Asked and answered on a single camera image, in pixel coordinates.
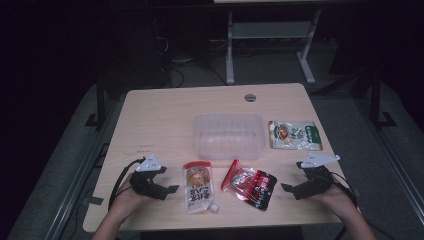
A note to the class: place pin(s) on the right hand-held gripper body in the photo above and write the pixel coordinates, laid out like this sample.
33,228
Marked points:
316,181

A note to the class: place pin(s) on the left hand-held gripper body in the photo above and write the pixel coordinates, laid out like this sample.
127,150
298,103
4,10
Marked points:
146,185

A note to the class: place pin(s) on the white spout pouch red top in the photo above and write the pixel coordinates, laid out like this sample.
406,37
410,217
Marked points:
197,190

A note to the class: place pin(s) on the green and white food packet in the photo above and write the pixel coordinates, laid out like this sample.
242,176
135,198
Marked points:
295,135

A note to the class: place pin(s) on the red and black snack packet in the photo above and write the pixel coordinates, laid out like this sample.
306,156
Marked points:
250,185

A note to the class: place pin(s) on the clear plastic container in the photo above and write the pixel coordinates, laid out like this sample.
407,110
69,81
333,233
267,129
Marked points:
229,136

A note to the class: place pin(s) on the person's left hand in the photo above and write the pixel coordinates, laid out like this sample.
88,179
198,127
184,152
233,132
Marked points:
128,200

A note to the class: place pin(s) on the person's right hand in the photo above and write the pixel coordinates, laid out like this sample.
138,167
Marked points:
338,200

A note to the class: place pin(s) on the grey tape strip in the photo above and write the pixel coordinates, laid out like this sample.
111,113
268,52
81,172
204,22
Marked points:
93,200

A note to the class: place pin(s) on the grey round table grommet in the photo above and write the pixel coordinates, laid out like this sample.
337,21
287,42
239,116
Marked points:
250,97

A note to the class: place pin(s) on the black metal stand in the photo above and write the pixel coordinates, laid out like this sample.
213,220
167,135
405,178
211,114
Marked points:
376,100
100,106

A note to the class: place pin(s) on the grey metal floor rail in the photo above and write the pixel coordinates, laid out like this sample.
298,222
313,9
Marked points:
393,160
78,186

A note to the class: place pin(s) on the white metal table frame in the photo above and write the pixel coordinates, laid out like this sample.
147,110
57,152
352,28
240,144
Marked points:
229,50

